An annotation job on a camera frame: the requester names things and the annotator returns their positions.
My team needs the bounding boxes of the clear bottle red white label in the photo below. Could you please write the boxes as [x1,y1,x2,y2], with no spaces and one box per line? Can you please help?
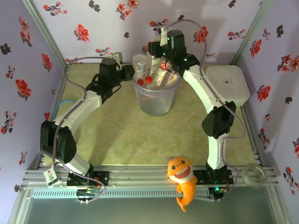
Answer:
[146,50,162,77]

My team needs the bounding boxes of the clear bottle green cap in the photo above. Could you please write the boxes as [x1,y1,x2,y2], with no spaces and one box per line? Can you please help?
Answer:
[132,54,148,80]

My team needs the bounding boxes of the clear bottle large colourful label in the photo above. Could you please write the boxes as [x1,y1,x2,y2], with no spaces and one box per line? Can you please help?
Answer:
[167,71,182,87]

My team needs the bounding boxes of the translucent plastic bin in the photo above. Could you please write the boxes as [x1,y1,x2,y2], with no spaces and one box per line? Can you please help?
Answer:
[132,70,183,117]

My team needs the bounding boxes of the white lidded plastic box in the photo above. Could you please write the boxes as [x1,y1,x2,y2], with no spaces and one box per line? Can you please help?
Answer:
[204,65,250,107]

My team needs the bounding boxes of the orange shark plush toy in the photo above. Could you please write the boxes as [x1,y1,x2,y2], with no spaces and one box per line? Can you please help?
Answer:
[167,156,199,212]

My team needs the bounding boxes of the small white card red logo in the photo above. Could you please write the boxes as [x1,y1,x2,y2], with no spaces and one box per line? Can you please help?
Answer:
[43,168,60,188]

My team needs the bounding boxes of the clear tape roll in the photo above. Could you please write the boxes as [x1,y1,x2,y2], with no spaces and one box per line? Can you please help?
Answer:
[241,163,268,187]

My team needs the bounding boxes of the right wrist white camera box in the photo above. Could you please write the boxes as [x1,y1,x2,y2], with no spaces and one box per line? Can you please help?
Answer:
[157,26,169,47]

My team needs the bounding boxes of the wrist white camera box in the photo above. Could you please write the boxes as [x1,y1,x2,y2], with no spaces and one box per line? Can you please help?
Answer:
[105,51,123,66]
[157,26,169,47]

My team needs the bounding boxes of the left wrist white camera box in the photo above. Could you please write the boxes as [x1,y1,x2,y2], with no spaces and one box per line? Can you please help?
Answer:
[105,51,123,66]

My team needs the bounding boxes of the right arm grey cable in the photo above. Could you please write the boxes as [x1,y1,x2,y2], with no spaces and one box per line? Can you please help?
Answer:
[163,20,246,203]

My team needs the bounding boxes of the aluminium side rail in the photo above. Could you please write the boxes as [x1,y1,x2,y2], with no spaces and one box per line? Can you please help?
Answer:
[38,64,72,168]
[242,105,267,168]

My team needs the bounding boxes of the blue cable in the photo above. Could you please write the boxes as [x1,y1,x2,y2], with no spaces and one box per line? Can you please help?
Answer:
[53,99,75,117]

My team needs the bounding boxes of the aluminium corner post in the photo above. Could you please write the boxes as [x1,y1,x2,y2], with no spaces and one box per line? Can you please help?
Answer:
[230,0,274,66]
[21,0,71,70]

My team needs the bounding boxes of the aluminium frame rails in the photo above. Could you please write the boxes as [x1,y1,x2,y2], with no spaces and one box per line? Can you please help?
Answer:
[20,164,281,189]

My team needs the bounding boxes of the white slotted cable duct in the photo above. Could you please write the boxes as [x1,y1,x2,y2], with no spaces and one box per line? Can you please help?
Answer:
[31,187,210,199]

